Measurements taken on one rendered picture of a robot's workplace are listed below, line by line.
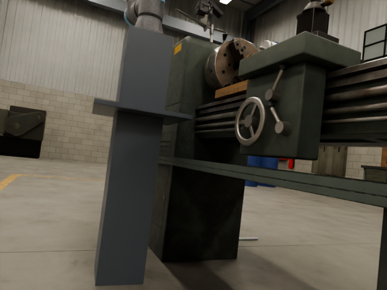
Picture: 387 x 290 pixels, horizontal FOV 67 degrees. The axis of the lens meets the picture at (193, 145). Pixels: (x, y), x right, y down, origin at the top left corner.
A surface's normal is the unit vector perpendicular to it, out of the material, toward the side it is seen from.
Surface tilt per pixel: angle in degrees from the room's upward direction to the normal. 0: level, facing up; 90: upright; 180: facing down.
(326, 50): 90
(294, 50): 90
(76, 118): 90
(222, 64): 90
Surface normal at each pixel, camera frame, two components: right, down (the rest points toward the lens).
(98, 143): 0.42, 0.00
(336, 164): -0.90, -0.12
